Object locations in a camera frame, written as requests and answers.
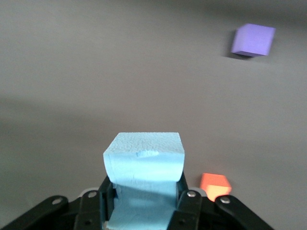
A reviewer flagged purple foam block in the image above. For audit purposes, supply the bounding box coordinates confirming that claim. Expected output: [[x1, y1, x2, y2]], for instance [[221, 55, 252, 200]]
[[231, 23, 276, 58]]

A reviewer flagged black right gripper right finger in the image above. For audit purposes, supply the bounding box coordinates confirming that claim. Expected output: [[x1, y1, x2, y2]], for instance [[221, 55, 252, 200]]
[[167, 173, 274, 230]]

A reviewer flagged orange foam block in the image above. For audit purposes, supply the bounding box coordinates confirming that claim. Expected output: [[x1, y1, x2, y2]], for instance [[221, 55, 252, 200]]
[[200, 172, 232, 202]]

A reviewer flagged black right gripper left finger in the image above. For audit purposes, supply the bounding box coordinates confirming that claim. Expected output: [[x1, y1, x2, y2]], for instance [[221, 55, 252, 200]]
[[0, 177, 118, 230]]

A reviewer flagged light blue foam block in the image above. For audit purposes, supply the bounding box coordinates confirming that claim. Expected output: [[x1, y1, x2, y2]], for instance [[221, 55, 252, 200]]
[[102, 131, 186, 230]]

